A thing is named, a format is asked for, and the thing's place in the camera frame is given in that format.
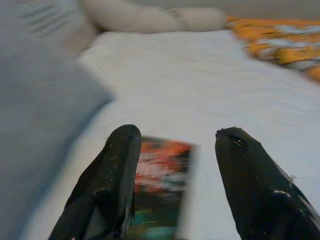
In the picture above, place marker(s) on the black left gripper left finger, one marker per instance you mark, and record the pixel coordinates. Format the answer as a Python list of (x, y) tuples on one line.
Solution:
[(110, 175)]

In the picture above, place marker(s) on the grey pillow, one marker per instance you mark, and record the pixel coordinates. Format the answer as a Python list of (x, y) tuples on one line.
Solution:
[(37, 125)]

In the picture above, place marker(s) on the orange cartoon print blanket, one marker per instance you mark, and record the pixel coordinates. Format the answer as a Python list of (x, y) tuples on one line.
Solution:
[(280, 42)]

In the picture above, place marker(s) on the white quilted mattress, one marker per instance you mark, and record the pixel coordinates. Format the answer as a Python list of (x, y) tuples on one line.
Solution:
[(187, 87)]

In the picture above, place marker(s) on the beige bolster cushion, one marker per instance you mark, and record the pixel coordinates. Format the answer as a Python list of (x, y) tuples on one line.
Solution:
[(150, 17)]

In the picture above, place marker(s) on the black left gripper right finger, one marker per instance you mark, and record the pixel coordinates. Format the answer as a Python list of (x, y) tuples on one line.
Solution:
[(255, 187)]

